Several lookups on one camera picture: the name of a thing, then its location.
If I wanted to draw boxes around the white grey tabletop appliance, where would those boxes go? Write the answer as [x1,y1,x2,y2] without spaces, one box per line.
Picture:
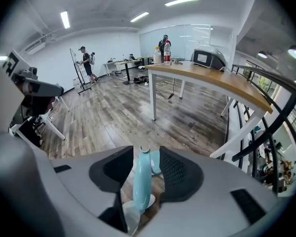
[191,46,227,71]

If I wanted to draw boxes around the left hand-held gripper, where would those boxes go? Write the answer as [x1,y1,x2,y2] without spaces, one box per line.
[2,48,64,116]

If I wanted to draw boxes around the small white desk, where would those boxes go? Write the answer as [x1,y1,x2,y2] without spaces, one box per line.
[103,60,121,77]

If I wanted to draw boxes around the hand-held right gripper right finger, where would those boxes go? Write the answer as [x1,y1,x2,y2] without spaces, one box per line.
[148,146,279,237]

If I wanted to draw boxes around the wooden table white legs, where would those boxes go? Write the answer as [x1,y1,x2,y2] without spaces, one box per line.
[145,60,274,159]

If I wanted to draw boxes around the black railing wooden handrail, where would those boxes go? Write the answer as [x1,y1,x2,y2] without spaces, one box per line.
[221,64,296,197]

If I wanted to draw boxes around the pile of black cables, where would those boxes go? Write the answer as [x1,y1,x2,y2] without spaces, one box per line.
[133,75,148,85]

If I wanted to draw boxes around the yellow cap bottle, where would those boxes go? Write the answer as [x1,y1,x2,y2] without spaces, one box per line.
[152,46,162,64]

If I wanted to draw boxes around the teal dustpan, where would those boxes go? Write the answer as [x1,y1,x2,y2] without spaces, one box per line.
[132,145,165,212]

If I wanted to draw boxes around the ceiling tube light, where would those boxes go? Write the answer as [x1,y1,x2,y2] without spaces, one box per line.
[130,11,150,23]
[164,0,200,7]
[60,10,71,29]

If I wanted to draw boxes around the black floor cable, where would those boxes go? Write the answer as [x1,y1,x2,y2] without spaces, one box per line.
[155,78,176,100]

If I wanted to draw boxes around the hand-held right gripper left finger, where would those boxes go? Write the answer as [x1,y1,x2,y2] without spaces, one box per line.
[50,146,134,233]

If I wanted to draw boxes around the red label bottle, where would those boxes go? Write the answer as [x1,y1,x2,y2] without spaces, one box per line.
[163,39,173,65]

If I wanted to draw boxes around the black rack stand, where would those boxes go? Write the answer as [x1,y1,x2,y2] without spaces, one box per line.
[69,47,92,95]

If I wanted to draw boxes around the yellow top pedestal table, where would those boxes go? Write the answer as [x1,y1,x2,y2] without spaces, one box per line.
[114,59,142,85]

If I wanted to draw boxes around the frosted glass partition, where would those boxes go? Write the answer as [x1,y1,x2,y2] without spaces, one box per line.
[139,25,234,61]

